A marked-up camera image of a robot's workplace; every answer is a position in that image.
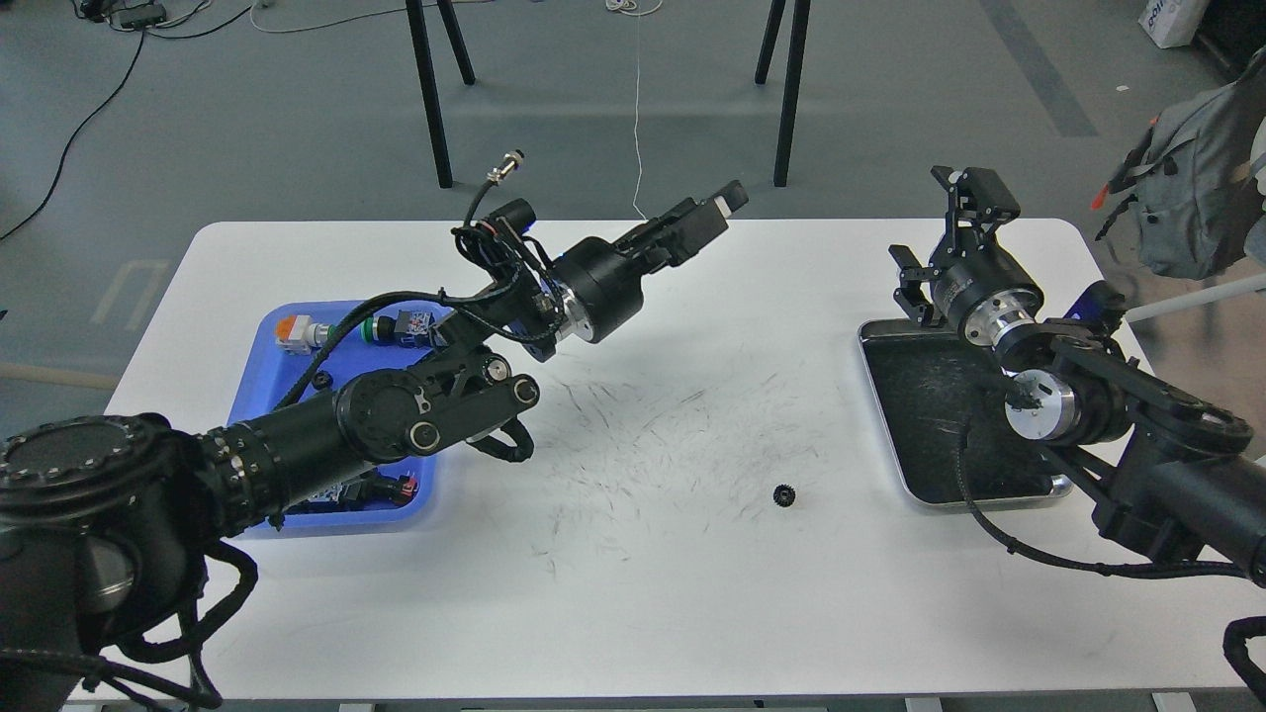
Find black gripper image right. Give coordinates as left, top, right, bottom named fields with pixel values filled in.
left=889, top=165, right=1044, bottom=345

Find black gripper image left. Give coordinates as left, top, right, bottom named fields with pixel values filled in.
left=549, top=180, right=748, bottom=345

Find silver metal tray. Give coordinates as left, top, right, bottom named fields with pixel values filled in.
left=858, top=318, right=1074, bottom=509

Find blue plastic tray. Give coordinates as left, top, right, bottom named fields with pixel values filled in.
left=227, top=302, right=448, bottom=538

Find black stand leg right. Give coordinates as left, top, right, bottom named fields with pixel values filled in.
left=755, top=0, right=812, bottom=188

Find grey backpack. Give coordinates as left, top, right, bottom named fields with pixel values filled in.
left=1091, top=49, right=1265, bottom=280

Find white box corner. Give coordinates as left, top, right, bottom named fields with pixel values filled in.
left=1136, top=0, right=1212, bottom=49

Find white cord on floor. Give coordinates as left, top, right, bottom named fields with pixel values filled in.
left=605, top=0, right=665, bottom=222

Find green push button switch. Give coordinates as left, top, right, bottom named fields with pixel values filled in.
left=357, top=310, right=447, bottom=350

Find white switch orange green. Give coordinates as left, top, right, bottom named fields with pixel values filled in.
left=273, top=312, right=334, bottom=355

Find black switch block red connector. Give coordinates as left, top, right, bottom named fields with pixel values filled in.
left=287, top=469, right=419, bottom=514

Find black cable on floor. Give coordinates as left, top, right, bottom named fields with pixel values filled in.
left=0, top=0, right=258, bottom=241

